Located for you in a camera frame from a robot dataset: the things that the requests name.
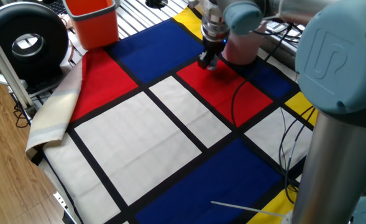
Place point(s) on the metal angle bracket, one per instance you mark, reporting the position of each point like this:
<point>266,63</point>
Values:
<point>61,202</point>

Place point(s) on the pink swing-lid trash can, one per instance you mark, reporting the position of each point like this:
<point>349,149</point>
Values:
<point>245,49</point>

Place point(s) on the black round object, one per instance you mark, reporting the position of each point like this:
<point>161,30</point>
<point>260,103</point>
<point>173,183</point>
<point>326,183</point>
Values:
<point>156,3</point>

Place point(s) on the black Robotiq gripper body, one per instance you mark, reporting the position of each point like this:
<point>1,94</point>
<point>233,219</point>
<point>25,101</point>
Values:
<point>214,46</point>

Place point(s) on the black round fan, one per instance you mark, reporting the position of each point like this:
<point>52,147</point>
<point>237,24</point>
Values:
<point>24,21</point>

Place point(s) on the colour block tablecloth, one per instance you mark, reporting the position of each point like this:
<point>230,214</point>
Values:
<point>158,53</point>

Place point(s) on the orange plastic bin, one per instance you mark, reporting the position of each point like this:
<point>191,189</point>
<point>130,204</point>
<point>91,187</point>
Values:
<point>92,28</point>

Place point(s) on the black keyboard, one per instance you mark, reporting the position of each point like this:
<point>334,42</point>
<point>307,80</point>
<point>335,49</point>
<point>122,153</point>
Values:
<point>56,6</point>

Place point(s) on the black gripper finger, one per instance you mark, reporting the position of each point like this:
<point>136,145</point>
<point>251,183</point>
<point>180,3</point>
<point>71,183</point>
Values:
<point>203,60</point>
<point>214,60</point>

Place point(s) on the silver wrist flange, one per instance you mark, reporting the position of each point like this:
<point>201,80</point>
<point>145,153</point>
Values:
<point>213,25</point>

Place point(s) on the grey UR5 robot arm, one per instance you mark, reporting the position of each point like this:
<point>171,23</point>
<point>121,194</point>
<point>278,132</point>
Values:
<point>341,77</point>

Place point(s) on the aluminium frame post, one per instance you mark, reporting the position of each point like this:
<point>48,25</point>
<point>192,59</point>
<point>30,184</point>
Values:
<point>5,65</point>

